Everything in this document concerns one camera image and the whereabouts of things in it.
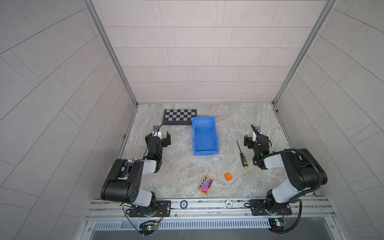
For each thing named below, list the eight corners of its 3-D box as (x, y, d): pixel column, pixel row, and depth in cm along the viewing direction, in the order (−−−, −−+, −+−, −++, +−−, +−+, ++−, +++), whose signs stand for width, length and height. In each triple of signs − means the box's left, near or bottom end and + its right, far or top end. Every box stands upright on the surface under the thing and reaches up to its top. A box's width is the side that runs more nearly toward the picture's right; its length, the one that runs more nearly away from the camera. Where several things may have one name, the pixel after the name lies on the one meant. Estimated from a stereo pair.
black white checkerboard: (163, 125, 105) (162, 121, 102) (165, 112, 113) (165, 108, 110) (196, 125, 105) (196, 121, 102) (196, 112, 113) (196, 108, 110)
